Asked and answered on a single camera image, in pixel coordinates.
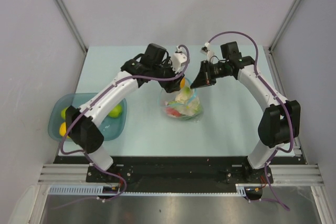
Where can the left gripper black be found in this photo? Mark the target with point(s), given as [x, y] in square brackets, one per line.
[171, 85]

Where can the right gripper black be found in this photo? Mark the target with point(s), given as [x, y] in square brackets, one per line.
[204, 77]

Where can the orange fruit toy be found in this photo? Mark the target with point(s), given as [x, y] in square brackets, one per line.
[182, 83]

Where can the clear zip top bag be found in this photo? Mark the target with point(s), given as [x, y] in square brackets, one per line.
[164, 98]

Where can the white cauliflower toy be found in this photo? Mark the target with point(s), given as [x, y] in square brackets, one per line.
[177, 103]

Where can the red apple toy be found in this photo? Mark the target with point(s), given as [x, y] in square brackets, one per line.
[173, 112]

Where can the green lettuce toy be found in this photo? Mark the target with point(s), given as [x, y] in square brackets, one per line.
[192, 104]

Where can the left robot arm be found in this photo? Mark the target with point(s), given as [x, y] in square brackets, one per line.
[155, 64]

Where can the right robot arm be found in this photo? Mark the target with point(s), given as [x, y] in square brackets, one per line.
[280, 123]

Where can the green apple toy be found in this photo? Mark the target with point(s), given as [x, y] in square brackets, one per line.
[116, 111]

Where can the teal plastic tray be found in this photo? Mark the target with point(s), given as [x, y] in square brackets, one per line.
[110, 128]

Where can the yellow lemon toy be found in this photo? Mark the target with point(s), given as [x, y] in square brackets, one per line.
[63, 113]
[62, 129]

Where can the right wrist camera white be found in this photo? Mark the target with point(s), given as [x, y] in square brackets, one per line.
[207, 52]

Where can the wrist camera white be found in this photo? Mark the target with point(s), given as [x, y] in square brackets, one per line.
[207, 52]
[179, 60]

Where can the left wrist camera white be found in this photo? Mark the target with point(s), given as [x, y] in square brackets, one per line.
[179, 60]

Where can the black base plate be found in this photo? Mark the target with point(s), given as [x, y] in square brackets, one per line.
[179, 174]

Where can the white cable duct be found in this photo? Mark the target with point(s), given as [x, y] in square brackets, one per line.
[99, 190]

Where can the aluminium frame rail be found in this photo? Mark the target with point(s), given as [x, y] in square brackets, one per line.
[283, 175]

